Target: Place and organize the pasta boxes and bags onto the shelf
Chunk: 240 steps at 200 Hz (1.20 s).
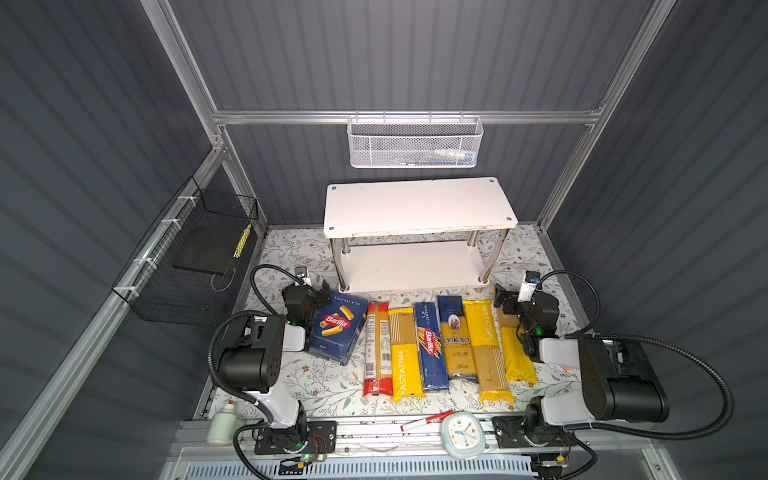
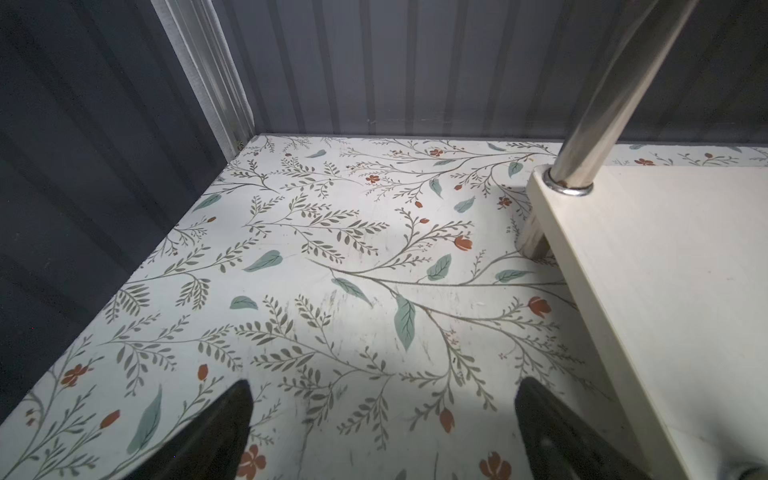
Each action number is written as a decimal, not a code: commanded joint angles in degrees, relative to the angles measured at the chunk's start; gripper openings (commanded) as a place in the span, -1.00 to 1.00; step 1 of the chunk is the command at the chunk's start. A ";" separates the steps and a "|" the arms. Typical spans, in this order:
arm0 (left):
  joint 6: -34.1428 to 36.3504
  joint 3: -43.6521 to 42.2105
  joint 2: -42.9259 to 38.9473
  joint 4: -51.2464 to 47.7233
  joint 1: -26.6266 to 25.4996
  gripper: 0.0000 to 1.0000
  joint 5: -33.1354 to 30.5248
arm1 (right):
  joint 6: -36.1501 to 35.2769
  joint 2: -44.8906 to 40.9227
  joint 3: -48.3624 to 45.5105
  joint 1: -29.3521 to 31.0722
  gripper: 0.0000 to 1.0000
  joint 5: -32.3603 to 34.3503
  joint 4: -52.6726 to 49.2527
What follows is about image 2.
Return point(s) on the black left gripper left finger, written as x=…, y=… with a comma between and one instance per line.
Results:
x=211, y=446

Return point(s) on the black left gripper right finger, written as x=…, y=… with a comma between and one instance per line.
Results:
x=560, y=445

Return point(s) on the white two-tier shelf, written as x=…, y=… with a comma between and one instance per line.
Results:
x=668, y=267

